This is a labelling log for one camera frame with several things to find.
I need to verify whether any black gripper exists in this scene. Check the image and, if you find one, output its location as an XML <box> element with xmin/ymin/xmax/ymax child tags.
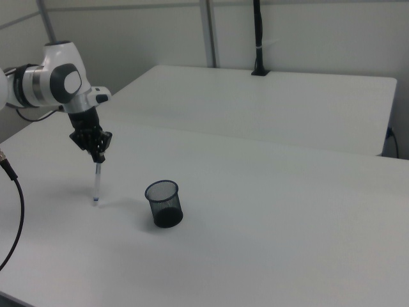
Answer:
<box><xmin>68</xmin><ymin>107</ymin><xmax>114</xmax><ymax>164</ymax></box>

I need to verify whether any white marker with blue cap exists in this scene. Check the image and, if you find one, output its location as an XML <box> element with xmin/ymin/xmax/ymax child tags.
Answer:
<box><xmin>92</xmin><ymin>161</ymin><xmax>103</xmax><ymax>207</ymax></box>

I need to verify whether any black mesh pen cup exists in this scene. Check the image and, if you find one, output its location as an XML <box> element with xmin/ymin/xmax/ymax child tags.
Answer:
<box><xmin>144</xmin><ymin>179</ymin><xmax>185</xmax><ymax>229</ymax></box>

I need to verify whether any white rectangular table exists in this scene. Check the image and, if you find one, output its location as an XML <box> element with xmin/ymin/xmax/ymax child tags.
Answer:
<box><xmin>102</xmin><ymin>65</ymin><xmax>398</xmax><ymax>157</ymax></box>

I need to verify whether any black pole with clamp base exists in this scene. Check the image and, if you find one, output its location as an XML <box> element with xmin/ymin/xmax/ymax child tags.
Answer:
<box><xmin>251</xmin><ymin>0</ymin><xmax>271</xmax><ymax>77</ymax></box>

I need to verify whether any black cable on robot arm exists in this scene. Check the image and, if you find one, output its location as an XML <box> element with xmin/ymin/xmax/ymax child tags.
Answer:
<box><xmin>15</xmin><ymin>106</ymin><xmax>66</xmax><ymax>122</ymax></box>

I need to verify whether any black cable with metal connector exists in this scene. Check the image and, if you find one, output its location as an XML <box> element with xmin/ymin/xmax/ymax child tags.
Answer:
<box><xmin>0</xmin><ymin>148</ymin><xmax>26</xmax><ymax>271</ymax></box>

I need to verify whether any thin grey wall frame post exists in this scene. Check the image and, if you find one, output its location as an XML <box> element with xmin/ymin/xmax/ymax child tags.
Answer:
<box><xmin>36</xmin><ymin>0</ymin><xmax>57</xmax><ymax>45</ymax></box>

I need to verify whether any wide grey wall frame post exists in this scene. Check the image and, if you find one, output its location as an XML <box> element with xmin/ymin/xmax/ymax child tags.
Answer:
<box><xmin>199</xmin><ymin>0</ymin><xmax>222</xmax><ymax>69</ymax></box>

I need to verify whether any black power cable by table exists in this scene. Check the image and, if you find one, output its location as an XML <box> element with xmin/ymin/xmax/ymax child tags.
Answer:
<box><xmin>386</xmin><ymin>127</ymin><xmax>400</xmax><ymax>159</ymax></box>

